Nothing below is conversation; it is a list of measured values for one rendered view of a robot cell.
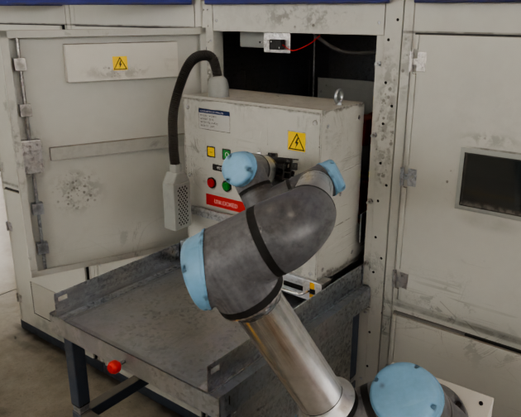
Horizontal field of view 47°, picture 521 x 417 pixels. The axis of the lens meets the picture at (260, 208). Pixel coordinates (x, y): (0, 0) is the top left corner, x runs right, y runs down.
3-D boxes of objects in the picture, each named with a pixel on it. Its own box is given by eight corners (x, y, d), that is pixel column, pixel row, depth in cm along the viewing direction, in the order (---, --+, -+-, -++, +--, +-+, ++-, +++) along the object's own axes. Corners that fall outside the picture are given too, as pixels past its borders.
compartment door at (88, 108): (27, 270, 191) (-5, 30, 168) (207, 235, 221) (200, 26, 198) (31, 278, 186) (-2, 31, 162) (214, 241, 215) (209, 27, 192)
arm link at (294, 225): (317, 178, 82) (328, 146, 130) (248, 212, 85) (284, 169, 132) (355, 251, 84) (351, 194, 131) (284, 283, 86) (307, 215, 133)
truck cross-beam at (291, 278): (321, 304, 164) (322, 285, 162) (180, 257, 195) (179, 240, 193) (330, 298, 167) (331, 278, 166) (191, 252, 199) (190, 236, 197)
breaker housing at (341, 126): (317, 285, 164) (322, 110, 149) (188, 245, 193) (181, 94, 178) (398, 234, 203) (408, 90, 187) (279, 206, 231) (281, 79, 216)
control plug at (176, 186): (175, 232, 178) (173, 174, 173) (164, 228, 181) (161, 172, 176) (193, 224, 184) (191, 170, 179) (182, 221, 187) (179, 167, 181)
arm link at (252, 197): (301, 218, 124) (279, 171, 126) (254, 241, 127) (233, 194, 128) (308, 218, 132) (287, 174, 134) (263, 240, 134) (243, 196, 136)
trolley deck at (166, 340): (220, 421, 129) (219, 398, 127) (51, 331, 165) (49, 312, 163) (369, 305, 179) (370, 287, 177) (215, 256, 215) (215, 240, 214)
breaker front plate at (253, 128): (313, 286, 164) (318, 113, 149) (187, 246, 192) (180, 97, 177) (316, 285, 165) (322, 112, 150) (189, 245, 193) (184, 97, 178)
